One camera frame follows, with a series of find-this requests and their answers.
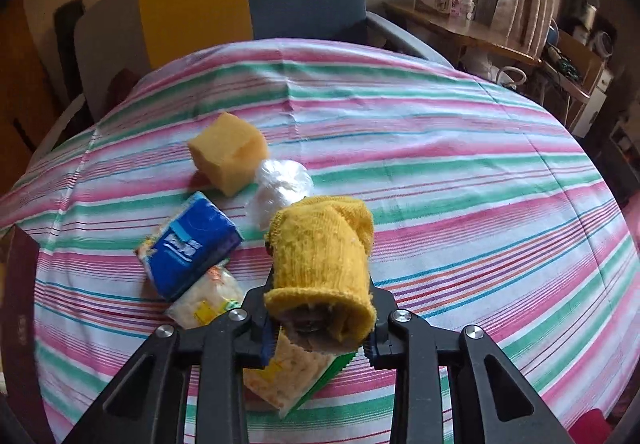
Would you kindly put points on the crumpled white plastic bag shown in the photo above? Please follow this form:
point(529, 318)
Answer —
point(280, 184)

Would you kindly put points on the yellow knit cloth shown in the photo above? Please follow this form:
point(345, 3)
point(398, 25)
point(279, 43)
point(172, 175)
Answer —
point(320, 264)

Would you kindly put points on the person's red pants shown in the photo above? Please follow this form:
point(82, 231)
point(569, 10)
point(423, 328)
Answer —
point(597, 426)

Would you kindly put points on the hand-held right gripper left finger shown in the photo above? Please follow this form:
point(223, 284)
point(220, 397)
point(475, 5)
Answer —
point(267, 343)

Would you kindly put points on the wooden desk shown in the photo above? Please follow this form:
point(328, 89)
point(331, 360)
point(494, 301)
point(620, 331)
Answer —
point(450, 34)

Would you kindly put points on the green-edged noodle snack packet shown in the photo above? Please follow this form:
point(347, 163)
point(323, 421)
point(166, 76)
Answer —
point(290, 381)

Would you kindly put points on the wooden side cabinet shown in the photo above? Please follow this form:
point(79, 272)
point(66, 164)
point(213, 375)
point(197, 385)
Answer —
point(582, 74)

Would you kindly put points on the clear noodle snack packet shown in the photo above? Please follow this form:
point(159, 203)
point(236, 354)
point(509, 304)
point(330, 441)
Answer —
point(205, 301)

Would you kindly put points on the blue tissue pack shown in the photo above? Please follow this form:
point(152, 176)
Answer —
point(192, 244)

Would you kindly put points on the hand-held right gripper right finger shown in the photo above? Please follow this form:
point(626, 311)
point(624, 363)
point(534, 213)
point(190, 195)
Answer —
point(380, 349)

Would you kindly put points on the yellow sponge block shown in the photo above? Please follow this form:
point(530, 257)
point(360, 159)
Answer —
point(227, 152)

